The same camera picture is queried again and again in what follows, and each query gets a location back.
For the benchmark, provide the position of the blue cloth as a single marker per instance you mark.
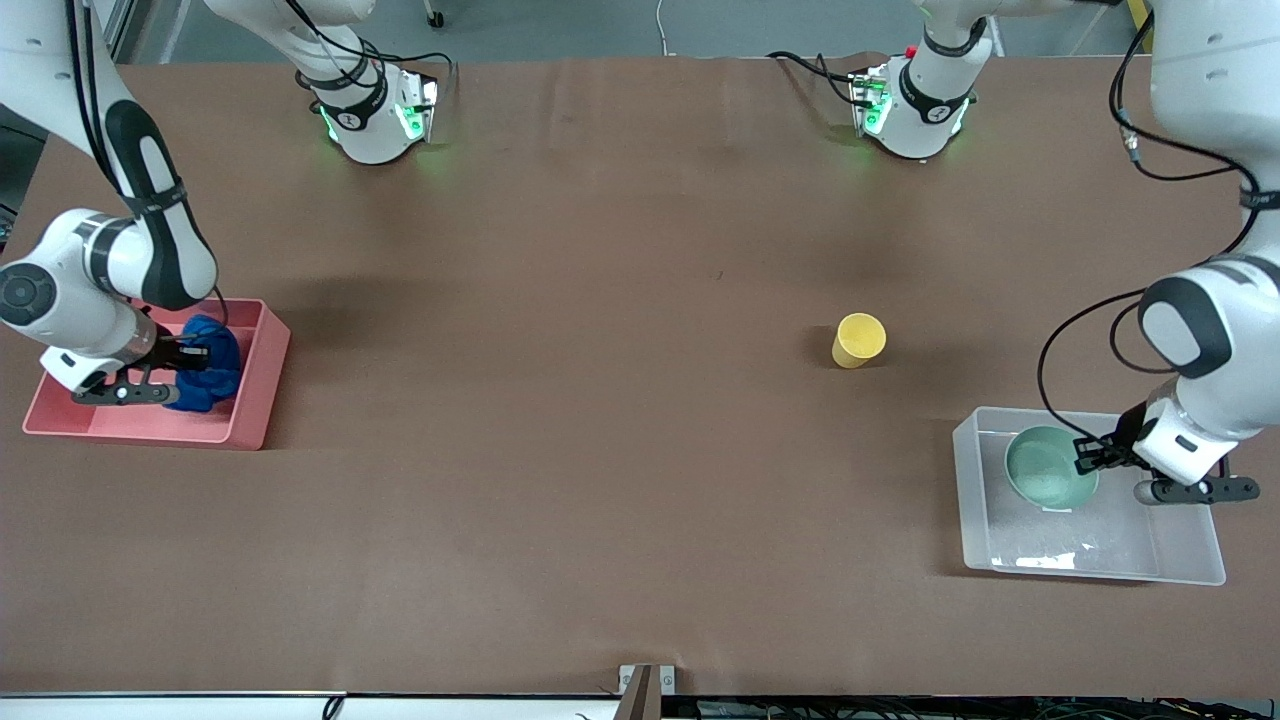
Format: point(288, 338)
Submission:
point(215, 385)

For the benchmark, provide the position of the mint green bowl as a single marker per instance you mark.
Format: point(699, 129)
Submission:
point(1045, 475)

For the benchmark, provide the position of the yellow plastic cup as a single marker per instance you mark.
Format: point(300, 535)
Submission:
point(858, 340)

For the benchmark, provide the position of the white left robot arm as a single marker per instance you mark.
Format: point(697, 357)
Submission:
point(1230, 340)

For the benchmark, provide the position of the green-lit right base control box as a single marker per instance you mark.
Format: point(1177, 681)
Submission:
point(415, 110)

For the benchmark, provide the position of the green-lit base control box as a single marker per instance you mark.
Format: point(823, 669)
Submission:
point(870, 100)
point(415, 110)

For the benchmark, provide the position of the green-lit left base control box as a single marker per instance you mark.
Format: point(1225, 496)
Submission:
point(870, 100)

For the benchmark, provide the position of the pink plastic bin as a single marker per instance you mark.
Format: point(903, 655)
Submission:
point(255, 400)

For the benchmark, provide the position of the clear plastic bin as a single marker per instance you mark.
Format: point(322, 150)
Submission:
point(1190, 540)

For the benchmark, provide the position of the black caster wheel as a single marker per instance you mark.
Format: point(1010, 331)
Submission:
point(434, 18)

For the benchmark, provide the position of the aluminium frame post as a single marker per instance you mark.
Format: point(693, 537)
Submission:
point(130, 30)

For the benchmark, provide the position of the metal table bracket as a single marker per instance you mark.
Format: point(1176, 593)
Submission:
point(640, 695)

